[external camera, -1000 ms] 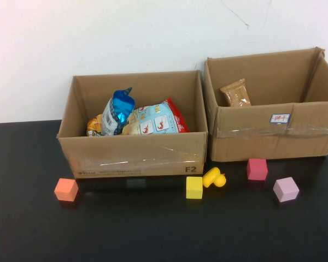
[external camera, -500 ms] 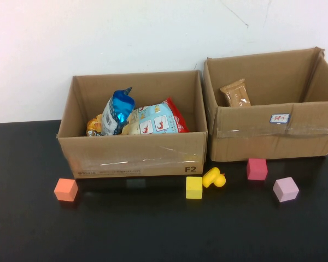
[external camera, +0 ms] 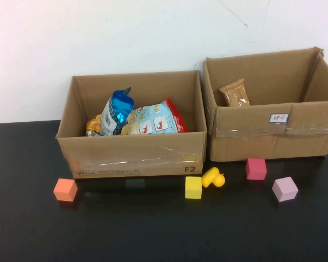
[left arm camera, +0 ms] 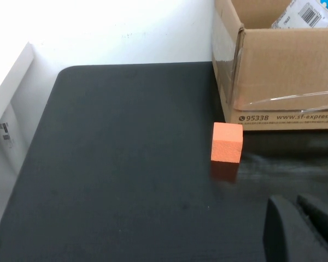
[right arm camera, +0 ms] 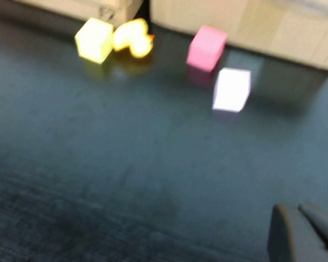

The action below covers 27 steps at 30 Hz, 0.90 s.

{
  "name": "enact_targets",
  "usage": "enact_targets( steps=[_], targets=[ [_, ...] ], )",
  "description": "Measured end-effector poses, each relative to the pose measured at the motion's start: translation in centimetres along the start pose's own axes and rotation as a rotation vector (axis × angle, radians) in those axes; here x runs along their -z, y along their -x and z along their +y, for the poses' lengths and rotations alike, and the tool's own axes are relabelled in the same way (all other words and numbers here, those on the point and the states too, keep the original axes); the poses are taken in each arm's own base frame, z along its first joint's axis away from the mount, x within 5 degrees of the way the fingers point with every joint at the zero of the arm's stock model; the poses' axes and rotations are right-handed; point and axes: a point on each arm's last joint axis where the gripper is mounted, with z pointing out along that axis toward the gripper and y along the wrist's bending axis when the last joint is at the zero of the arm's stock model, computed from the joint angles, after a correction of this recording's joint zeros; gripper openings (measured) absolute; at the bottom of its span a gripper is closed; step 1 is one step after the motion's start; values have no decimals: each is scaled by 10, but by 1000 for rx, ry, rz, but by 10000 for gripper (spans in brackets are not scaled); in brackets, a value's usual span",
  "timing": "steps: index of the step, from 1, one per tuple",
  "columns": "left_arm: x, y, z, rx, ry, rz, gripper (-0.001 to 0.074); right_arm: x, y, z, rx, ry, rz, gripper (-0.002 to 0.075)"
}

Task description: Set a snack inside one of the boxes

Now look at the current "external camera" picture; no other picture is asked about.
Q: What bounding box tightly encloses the blue Vikar shrimp chips bag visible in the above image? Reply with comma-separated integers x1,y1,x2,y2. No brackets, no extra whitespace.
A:
86,87,136,137

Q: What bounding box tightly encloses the brown biscuit pack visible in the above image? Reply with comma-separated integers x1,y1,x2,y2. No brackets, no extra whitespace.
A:
218,78,251,107

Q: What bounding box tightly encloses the red and light-blue snack bag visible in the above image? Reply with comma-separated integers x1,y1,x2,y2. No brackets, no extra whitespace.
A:
124,97,189,136

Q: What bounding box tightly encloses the cardboard box with F2 print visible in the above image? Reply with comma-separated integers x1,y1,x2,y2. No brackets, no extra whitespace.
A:
55,70,208,180

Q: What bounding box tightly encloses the yellow foam cube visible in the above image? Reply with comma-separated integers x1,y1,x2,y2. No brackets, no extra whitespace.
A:
185,176,203,199

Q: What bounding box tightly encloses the yellow rubber duck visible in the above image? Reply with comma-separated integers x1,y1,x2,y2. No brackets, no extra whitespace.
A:
201,166,226,188

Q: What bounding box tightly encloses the cardboard box with white label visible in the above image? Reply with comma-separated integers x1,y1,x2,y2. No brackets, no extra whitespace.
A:
202,46,328,162

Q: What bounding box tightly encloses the pink foam cube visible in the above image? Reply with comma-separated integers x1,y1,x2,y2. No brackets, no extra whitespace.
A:
245,158,268,181

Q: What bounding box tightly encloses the orange foam cube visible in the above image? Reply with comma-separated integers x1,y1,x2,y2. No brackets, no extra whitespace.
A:
53,178,79,202

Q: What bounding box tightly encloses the white handwritten label sticker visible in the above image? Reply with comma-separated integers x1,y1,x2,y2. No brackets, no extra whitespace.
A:
268,113,290,124

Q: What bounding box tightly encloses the lilac foam cube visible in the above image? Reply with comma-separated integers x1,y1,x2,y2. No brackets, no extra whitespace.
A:
272,176,299,203

